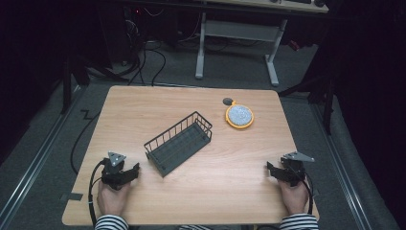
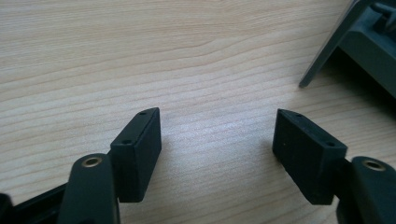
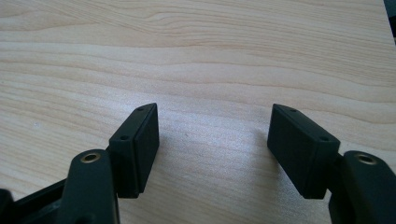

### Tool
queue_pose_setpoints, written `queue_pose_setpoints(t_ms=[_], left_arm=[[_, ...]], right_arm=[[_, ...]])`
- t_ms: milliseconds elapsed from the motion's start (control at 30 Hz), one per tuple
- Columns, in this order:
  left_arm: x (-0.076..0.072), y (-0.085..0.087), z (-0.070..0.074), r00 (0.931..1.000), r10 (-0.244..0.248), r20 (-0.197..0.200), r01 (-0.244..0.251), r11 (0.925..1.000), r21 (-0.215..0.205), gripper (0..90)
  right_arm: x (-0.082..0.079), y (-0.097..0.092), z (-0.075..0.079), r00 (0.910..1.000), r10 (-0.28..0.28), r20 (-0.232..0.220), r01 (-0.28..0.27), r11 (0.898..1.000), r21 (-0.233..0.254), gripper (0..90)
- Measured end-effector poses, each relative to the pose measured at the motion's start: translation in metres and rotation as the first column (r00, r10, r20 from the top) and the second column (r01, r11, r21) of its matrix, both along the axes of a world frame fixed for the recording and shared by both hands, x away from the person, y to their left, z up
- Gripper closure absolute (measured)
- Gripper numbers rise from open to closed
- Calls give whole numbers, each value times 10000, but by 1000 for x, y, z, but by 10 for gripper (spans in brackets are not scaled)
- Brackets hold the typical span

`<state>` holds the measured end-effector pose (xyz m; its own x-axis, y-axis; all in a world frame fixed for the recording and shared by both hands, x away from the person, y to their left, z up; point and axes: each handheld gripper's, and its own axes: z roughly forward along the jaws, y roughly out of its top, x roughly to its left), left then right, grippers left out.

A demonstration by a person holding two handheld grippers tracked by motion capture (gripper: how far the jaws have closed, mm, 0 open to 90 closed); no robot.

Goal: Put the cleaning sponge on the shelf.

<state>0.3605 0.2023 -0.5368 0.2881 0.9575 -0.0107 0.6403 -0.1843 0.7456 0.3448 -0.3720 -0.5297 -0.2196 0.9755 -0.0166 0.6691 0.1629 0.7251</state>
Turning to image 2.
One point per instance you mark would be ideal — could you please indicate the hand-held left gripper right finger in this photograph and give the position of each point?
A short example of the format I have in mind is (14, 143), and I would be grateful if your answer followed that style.
(306, 155)

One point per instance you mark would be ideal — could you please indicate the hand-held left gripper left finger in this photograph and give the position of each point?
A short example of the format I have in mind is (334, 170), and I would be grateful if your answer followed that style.
(137, 155)

